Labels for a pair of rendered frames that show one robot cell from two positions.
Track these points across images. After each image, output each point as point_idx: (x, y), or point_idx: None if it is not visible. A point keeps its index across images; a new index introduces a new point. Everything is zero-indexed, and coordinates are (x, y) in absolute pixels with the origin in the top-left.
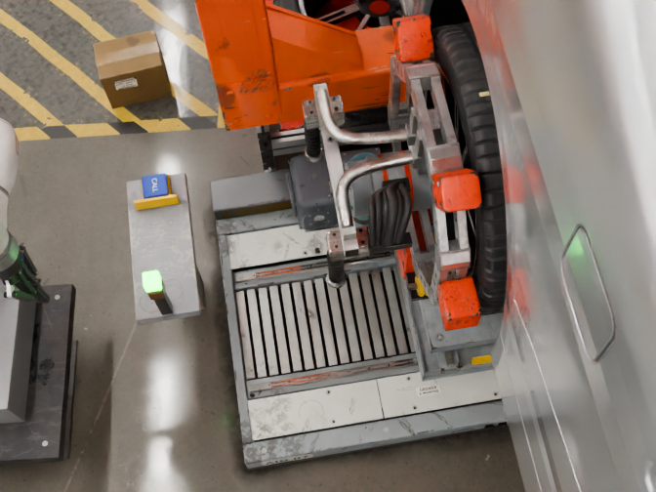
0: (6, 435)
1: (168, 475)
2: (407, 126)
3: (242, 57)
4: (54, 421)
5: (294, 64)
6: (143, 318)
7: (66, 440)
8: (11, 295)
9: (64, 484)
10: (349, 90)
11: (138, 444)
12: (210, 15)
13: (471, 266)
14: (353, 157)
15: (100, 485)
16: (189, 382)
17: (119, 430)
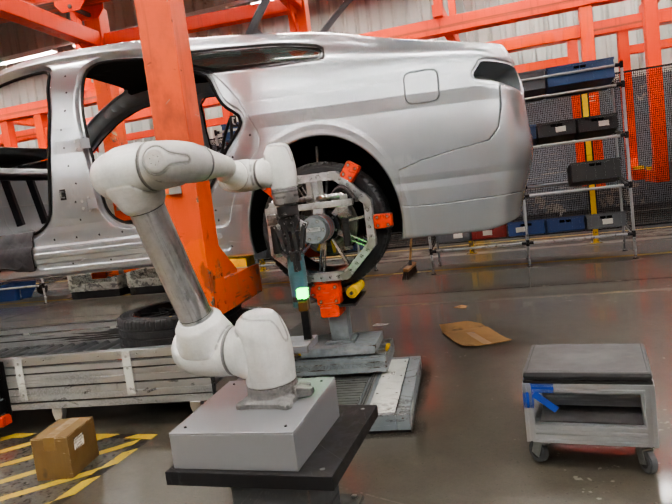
0: (345, 421)
1: (401, 458)
2: (307, 195)
3: (212, 247)
4: (347, 406)
5: (221, 263)
6: (308, 344)
7: (348, 494)
8: (306, 222)
9: (385, 500)
10: (239, 282)
11: (370, 469)
12: (202, 211)
13: (364, 240)
14: (287, 256)
15: (394, 485)
16: None
17: (354, 476)
